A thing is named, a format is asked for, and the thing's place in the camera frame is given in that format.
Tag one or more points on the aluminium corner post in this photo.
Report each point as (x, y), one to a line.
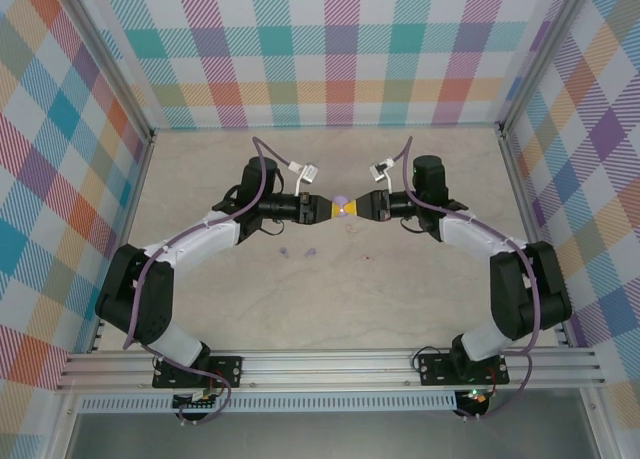
(543, 54)
(108, 54)

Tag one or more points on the aluminium left corner post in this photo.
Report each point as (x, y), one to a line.
(108, 54)

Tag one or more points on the aluminium left side rail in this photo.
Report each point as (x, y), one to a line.
(126, 229)

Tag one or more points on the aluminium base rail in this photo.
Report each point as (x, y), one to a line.
(325, 366)

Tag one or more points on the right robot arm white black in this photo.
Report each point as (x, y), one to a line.
(515, 294)

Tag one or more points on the aluminium right corner post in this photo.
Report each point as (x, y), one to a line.
(543, 54)

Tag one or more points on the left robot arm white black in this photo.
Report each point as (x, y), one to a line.
(160, 299)

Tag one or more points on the purple earbud charging case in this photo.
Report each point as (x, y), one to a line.
(341, 200)

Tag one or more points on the aluminium right side rail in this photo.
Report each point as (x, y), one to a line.
(525, 204)

